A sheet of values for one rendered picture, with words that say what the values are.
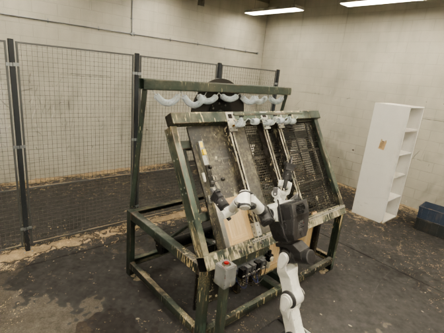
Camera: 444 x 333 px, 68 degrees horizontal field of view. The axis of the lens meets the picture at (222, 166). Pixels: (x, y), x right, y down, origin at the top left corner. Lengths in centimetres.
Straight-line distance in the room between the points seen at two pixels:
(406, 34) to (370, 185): 314
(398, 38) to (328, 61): 156
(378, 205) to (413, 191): 140
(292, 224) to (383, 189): 397
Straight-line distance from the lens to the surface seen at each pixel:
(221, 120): 306
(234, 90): 383
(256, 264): 296
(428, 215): 659
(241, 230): 301
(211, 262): 274
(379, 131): 630
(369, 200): 653
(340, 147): 827
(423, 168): 758
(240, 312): 339
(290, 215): 255
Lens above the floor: 232
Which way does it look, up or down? 16 degrees down
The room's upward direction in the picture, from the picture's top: 5 degrees clockwise
